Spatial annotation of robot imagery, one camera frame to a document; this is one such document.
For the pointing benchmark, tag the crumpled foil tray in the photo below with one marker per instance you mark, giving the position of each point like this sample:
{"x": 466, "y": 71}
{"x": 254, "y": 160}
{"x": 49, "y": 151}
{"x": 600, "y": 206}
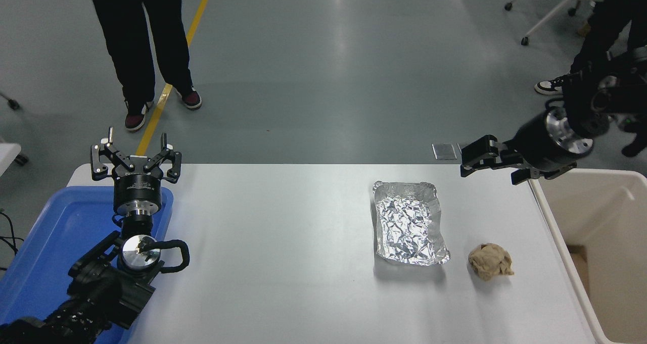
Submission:
{"x": 409, "y": 223}

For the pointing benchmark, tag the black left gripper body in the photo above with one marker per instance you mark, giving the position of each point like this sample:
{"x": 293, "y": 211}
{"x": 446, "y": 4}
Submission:
{"x": 136, "y": 189}

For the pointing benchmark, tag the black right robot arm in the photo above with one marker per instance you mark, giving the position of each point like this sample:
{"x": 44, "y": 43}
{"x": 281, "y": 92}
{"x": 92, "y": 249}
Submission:
{"x": 601, "y": 96}

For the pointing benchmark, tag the large pale bin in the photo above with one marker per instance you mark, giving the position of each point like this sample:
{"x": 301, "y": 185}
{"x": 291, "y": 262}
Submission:
{"x": 606, "y": 217}

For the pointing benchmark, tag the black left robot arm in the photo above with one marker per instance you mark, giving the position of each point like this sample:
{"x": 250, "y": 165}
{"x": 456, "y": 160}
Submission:
{"x": 103, "y": 294}

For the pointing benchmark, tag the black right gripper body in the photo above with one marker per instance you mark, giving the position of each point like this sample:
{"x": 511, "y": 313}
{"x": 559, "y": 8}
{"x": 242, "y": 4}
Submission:
{"x": 533, "y": 147}

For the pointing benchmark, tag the person with red shoes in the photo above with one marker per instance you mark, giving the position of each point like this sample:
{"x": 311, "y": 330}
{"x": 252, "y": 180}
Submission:
{"x": 136, "y": 31}

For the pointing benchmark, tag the person with white shoes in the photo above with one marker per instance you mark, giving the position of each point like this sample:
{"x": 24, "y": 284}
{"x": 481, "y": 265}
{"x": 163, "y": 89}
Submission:
{"x": 614, "y": 15}

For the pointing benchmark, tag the white-legged wheeled chair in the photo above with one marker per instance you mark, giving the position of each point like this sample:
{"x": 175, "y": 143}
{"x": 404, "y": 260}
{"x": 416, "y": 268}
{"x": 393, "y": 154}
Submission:
{"x": 553, "y": 13}

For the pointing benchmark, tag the blue plastic tray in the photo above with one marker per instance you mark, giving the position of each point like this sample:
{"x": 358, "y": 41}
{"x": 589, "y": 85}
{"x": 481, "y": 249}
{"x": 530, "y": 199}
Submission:
{"x": 50, "y": 233}

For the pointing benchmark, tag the crumpled tan paper ball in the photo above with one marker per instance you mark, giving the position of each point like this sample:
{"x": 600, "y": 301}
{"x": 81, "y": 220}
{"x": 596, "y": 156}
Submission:
{"x": 489, "y": 262}

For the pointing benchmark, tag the dark chair caster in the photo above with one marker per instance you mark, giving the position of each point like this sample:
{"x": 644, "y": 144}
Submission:
{"x": 11, "y": 103}

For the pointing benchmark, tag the metal floor plate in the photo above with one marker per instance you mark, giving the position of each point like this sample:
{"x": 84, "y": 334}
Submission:
{"x": 444, "y": 151}

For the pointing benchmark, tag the white wheeled table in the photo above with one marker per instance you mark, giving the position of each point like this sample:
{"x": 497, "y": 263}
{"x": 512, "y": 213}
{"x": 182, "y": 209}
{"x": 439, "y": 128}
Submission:
{"x": 7, "y": 157}

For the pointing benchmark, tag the small tan object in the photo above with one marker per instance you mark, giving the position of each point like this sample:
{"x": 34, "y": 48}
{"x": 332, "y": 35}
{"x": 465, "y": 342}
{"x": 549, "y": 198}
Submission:
{"x": 585, "y": 30}

